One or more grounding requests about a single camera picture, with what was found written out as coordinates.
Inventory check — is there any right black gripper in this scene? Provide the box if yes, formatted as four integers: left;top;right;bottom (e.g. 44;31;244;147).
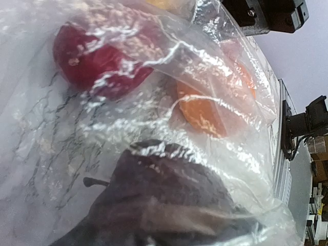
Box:
221;0;309;36

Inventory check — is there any clear zip top bag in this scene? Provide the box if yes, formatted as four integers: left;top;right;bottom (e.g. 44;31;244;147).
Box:
1;1;302;245

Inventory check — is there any yellow fake lemon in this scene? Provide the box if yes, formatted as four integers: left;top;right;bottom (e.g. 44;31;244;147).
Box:
146;0;195;11

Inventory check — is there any orange fake fruit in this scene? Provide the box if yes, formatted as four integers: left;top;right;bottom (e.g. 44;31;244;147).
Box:
175;58;257;139

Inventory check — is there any dark red fake fruit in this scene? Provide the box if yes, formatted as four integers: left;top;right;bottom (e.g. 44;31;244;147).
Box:
52;23;153;100

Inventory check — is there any brown fake chocolate pastry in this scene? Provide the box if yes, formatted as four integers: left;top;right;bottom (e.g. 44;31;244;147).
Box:
54;139;263;245

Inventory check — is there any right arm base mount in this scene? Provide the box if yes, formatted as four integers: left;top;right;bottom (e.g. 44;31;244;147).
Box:
281;95;327;161

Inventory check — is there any aluminium front rail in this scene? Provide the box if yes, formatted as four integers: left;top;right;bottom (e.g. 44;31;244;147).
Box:
271;78;313;246

